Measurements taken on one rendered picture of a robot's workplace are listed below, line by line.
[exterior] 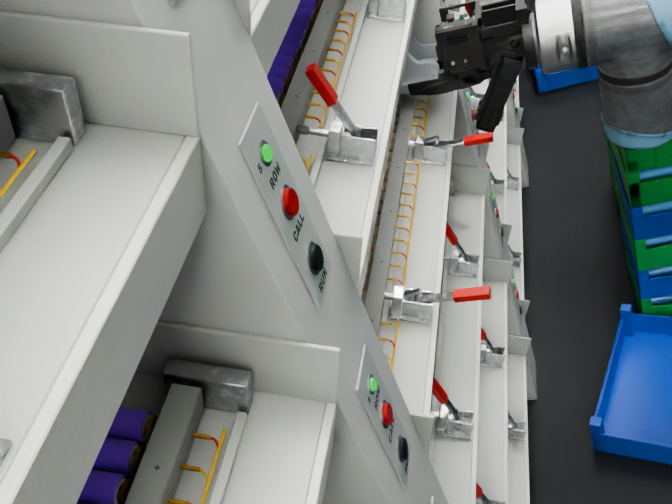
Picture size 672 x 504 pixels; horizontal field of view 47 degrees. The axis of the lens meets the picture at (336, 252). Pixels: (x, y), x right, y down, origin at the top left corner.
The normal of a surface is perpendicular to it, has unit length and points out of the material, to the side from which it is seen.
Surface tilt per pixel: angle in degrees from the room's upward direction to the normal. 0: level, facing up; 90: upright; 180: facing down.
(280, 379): 90
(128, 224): 21
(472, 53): 90
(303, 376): 90
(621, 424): 0
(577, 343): 0
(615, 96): 93
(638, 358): 0
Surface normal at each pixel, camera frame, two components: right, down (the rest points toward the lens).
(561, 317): -0.32, -0.73
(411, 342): 0.04, -0.73
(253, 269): -0.16, 0.67
